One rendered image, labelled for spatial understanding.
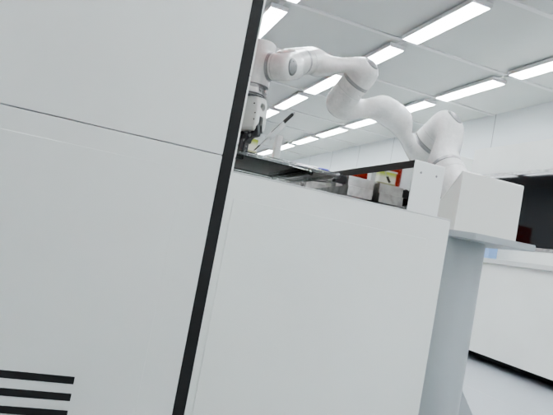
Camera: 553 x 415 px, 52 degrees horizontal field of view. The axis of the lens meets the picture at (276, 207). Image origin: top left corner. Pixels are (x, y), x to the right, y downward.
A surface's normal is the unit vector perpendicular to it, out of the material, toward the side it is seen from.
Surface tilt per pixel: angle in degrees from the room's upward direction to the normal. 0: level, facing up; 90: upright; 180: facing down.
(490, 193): 90
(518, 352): 90
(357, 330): 90
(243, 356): 90
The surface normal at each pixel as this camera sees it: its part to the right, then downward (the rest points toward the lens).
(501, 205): 0.33, 0.00
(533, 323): -0.93, -0.19
